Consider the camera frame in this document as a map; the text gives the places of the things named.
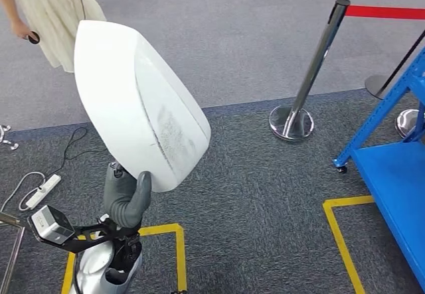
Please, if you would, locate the white power strip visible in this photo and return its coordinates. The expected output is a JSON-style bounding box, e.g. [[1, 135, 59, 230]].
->
[[25, 174, 62, 210]]

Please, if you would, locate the person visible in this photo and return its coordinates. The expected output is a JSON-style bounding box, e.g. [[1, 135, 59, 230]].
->
[[0, 0, 106, 74]]

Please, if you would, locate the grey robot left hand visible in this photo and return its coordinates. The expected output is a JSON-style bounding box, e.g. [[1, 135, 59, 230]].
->
[[103, 162, 152, 229]]

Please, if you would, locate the blue metal shelf rack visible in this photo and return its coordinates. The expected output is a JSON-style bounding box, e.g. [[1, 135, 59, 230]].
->
[[333, 48, 425, 291]]

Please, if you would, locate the dark belt stanchion post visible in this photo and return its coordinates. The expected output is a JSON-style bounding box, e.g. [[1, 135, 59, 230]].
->
[[394, 108, 425, 140]]

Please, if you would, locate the black cable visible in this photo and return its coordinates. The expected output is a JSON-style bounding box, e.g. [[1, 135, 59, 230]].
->
[[41, 127, 109, 188]]

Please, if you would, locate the white curved plastic part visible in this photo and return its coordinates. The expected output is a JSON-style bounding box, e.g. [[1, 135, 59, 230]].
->
[[73, 19, 212, 194]]

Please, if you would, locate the black pole with round base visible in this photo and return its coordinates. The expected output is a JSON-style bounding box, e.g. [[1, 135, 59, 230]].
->
[[365, 28, 425, 100]]

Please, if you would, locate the red barrier belt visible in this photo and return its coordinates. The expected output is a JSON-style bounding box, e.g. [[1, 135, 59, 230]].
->
[[345, 5, 425, 21]]

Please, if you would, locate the chrome stanchion with round base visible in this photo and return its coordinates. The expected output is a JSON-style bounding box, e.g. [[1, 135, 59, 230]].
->
[[269, 0, 351, 143]]

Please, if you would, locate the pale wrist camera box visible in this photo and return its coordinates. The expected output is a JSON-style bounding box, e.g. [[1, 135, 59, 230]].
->
[[28, 204, 75, 246]]

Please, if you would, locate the white cable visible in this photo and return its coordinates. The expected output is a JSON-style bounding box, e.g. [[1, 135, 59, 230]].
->
[[0, 171, 46, 212]]

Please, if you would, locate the yellow floor tape marking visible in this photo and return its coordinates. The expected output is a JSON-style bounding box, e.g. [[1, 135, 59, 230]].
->
[[60, 222, 187, 294]]

